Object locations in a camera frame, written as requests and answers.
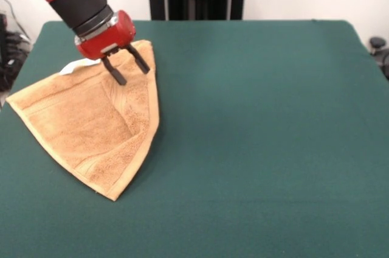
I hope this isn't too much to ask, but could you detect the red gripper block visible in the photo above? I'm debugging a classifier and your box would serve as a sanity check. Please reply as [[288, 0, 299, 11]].
[[74, 9, 151, 86]]

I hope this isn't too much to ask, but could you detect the tan terry towel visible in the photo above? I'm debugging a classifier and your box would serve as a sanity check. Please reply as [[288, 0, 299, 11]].
[[5, 40, 161, 202]]

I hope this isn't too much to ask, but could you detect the black equipment pile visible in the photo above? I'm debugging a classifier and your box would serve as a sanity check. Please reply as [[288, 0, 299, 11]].
[[0, 13, 33, 93]]

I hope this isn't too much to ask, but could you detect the dark green table cloth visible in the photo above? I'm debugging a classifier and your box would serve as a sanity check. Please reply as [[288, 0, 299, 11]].
[[0, 19, 389, 258]]

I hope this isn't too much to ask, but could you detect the grey office chair base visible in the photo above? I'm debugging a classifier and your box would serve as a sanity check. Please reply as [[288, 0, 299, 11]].
[[369, 37, 389, 81]]

